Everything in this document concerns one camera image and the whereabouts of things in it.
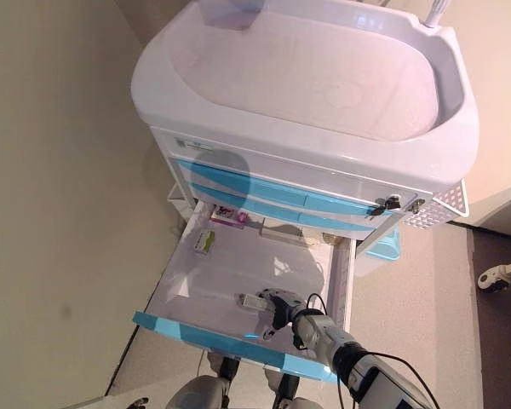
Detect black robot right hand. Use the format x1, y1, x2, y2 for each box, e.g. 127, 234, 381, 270
255, 287, 307, 342

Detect white blue medicine box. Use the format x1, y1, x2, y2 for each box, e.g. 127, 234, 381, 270
236, 292, 270, 313

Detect blue white cart drawer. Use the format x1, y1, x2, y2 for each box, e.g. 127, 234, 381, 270
174, 155, 395, 219
131, 199, 359, 384
186, 181, 378, 238

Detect white green medicine box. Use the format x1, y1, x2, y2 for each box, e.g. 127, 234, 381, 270
192, 228, 218, 256

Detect white pink medicine box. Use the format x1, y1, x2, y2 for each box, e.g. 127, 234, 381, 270
210, 204, 250, 230

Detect silver robot left leg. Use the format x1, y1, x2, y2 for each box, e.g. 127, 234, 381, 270
169, 355, 240, 409

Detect silver robot leg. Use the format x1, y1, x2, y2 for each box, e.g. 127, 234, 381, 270
169, 355, 240, 409
263, 368, 324, 409

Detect silver robot right leg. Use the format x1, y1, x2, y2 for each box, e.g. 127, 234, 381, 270
263, 368, 324, 409

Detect blue lid waste bin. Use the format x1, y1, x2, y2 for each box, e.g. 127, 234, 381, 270
357, 228, 402, 278

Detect black cart keys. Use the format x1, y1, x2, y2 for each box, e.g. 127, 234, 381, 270
367, 194, 404, 221

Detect white mesh side basket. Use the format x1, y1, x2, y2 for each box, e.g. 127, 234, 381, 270
402, 178, 470, 231

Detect white blue medical cart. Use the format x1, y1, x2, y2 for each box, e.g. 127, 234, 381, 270
129, 0, 480, 384

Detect silver IV pole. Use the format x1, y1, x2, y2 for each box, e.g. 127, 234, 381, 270
425, 0, 452, 30

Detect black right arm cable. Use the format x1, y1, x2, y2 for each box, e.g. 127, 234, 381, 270
305, 291, 438, 409

